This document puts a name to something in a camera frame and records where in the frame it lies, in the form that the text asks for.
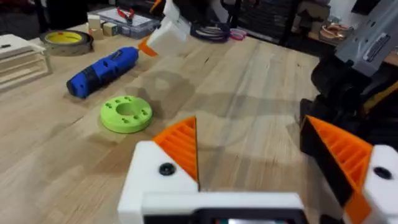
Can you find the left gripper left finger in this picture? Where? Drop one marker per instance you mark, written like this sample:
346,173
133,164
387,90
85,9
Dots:
146,180

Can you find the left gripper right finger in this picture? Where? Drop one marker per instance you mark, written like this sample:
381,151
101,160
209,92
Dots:
348,155

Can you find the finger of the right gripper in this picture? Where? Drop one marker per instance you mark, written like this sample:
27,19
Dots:
170,7
168,39

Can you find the blue electric screwdriver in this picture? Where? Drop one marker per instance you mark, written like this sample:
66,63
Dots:
102,71

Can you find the clear plastic box with pliers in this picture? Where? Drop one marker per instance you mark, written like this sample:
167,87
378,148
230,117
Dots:
136,21

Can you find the green disc with holes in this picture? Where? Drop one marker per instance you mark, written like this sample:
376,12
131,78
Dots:
126,114

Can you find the small wooden toy blocks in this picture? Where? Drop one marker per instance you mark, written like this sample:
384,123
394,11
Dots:
99,27

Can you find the black shelf rack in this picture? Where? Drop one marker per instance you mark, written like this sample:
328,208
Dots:
267,18

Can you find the tape roll with yellow core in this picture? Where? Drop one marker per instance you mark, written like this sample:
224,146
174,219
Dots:
66,41

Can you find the copper coloured tape rolls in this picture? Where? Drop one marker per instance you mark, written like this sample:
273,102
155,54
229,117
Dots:
335,32

